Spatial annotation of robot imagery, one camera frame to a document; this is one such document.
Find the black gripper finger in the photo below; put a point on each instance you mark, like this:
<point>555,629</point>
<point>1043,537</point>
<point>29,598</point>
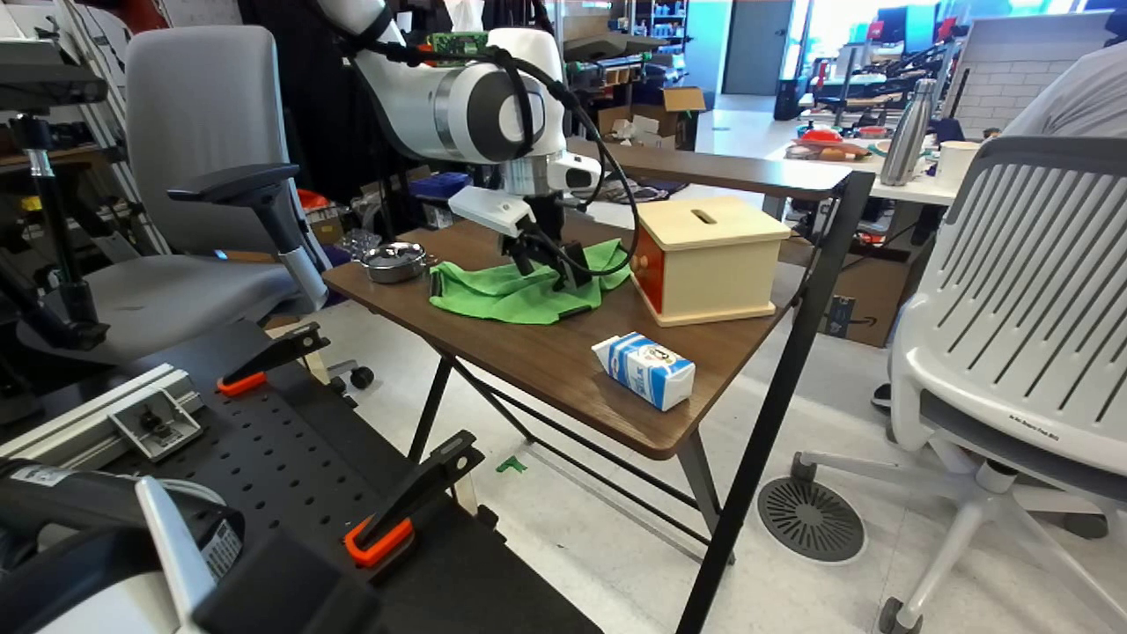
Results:
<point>568,261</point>
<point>524,255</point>

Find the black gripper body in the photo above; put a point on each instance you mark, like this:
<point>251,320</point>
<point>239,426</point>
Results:
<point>544,220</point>

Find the green towel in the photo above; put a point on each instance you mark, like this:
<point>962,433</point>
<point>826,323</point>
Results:
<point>530,300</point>

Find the silver pot lid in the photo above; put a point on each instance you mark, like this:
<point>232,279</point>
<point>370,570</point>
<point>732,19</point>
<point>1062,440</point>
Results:
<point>394,260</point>

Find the small silver pot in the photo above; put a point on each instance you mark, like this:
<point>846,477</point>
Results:
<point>394,278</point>

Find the brown folding table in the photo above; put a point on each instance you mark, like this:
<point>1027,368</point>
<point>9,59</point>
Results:
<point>555,368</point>

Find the wooden box red drawer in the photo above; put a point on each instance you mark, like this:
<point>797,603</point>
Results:
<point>705,260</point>

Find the blue white milk carton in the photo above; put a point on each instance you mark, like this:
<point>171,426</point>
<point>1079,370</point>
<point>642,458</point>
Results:
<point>645,368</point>

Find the green tape floor marker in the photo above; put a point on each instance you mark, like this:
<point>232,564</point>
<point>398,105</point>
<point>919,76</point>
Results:
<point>512,467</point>

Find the orange black clamp far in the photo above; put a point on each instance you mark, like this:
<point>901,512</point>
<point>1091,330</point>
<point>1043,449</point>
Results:
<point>280,349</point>

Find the orange black clamp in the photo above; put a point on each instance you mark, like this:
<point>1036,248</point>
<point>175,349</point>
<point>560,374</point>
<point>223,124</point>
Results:
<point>280,349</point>
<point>377,537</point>

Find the orange black clamp near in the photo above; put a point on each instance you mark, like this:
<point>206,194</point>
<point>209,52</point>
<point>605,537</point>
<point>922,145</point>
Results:
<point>377,537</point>

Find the grey office chair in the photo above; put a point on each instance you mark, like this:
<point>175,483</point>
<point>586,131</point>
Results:
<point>209,151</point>

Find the white mesh office chair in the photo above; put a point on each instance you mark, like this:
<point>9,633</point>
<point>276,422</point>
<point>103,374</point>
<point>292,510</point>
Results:
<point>1010,357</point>

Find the seated person white shirt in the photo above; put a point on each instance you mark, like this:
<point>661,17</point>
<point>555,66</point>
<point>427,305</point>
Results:
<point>1084,101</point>

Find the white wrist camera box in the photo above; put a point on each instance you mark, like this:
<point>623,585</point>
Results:
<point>489,211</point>

